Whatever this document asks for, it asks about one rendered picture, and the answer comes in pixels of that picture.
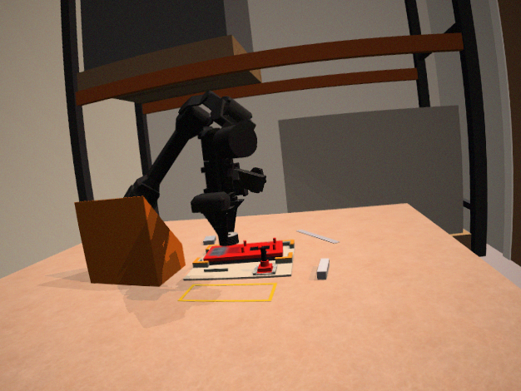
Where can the grey flat bar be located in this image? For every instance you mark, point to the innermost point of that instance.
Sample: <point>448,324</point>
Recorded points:
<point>318,236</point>

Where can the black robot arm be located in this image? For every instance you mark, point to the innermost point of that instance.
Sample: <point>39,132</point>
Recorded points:
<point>235,139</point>

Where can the black and white wheel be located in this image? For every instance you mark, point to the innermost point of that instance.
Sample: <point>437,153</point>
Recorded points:
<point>232,239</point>

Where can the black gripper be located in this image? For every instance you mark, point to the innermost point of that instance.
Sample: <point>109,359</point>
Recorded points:
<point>218,204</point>

